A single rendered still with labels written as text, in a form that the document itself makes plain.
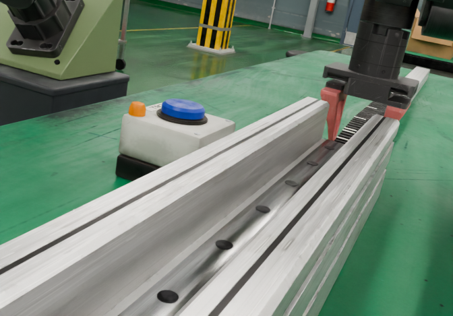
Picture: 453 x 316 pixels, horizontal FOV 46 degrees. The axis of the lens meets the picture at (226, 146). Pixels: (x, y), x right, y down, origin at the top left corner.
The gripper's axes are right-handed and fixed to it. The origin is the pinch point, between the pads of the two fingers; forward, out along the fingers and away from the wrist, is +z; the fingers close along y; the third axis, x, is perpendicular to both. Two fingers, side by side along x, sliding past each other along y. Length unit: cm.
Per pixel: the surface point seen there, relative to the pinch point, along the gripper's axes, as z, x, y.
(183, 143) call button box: -3.0, -24.9, -10.6
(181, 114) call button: -4.7, -22.7, -12.3
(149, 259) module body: -3.7, -43.8, -2.4
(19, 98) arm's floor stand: 5.0, -5.2, -47.2
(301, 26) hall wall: 66, 1079, -307
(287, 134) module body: -5.8, -23.3, -2.3
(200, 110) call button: -5.2, -21.1, -11.3
